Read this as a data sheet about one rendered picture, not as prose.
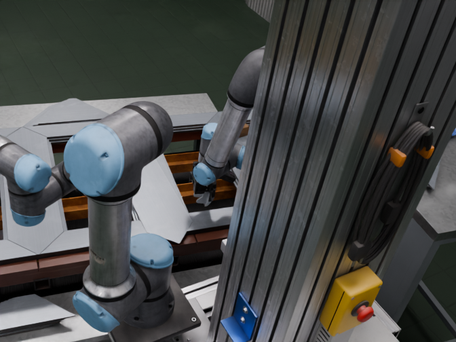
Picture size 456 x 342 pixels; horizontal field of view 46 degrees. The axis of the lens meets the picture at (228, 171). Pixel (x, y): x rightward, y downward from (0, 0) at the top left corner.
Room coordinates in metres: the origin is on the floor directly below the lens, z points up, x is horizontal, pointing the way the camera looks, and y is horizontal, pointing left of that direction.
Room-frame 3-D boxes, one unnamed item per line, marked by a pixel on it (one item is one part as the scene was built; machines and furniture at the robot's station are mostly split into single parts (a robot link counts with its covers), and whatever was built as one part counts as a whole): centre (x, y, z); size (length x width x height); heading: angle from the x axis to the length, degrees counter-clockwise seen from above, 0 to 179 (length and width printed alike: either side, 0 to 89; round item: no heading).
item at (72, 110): (2.08, 0.80, 0.77); 0.45 x 0.20 x 0.04; 116
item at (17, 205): (0.92, 0.44, 1.34); 0.11 x 0.08 x 0.11; 152
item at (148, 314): (0.90, 0.15, 1.09); 0.15 x 0.15 x 0.10
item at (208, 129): (1.54, 0.07, 1.15); 0.09 x 0.08 x 0.11; 59
